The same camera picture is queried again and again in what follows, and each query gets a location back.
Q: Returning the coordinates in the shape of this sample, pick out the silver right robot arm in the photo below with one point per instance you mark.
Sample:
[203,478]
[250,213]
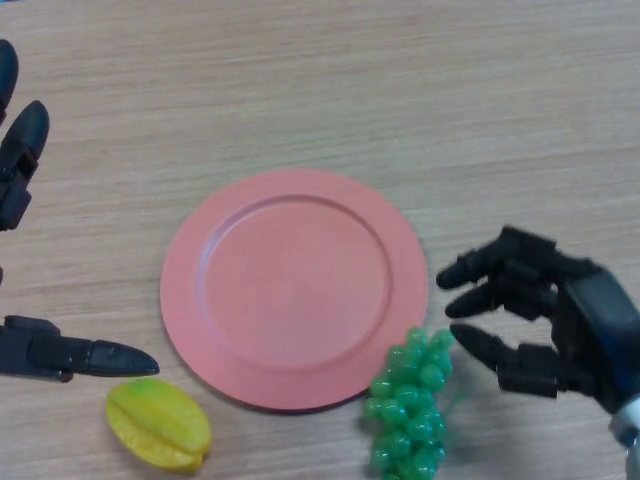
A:
[627,425]

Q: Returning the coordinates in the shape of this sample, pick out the green grapes bunch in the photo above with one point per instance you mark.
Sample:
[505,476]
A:
[405,400]

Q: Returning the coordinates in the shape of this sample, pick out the pink round plate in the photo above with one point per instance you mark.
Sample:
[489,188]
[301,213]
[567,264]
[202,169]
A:
[295,290]

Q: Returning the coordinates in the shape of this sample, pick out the yellow green starfruit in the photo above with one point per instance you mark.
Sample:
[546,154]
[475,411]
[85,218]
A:
[157,425]

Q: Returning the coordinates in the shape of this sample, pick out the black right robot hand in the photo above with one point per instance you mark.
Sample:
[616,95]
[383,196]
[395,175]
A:
[595,325]

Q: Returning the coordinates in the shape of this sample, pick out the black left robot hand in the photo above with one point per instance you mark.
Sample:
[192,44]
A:
[20,160]

